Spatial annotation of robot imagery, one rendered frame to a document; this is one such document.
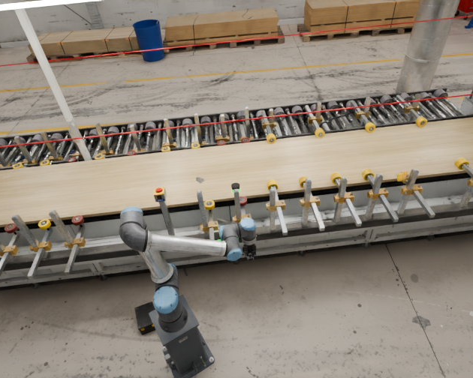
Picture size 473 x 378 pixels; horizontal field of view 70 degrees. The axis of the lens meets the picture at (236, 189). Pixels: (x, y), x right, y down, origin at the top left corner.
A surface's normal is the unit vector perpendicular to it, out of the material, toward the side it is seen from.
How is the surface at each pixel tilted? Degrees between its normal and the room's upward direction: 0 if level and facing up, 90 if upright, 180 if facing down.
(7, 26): 90
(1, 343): 0
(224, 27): 90
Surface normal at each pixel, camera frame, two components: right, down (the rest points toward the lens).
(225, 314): -0.07, -0.74
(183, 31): 0.04, 0.67
